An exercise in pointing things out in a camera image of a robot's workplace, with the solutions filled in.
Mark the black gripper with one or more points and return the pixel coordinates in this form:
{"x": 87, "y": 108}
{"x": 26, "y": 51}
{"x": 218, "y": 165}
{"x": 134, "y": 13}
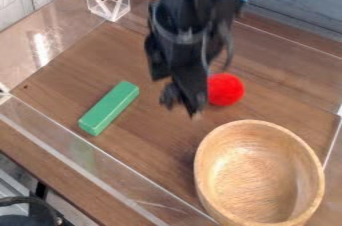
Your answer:
{"x": 187, "y": 37}

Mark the green rectangular block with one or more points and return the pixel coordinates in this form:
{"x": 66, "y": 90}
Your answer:
{"x": 109, "y": 107}

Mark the brown wooden bowl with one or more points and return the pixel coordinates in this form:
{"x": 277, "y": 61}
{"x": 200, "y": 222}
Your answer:
{"x": 258, "y": 175}

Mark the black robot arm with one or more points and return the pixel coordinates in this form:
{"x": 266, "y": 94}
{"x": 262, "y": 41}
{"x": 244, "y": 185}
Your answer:
{"x": 190, "y": 31}

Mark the red plush strawberry toy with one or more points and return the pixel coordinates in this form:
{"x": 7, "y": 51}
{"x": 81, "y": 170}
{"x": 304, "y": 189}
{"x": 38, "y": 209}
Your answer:
{"x": 226, "y": 89}

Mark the clear acrylic corner bracket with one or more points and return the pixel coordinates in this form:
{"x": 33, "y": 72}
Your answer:
{"x": 109, "y": 9}

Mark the clear acrylic front wall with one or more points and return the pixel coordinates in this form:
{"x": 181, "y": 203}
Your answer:
{"x": 101, "y": 185}

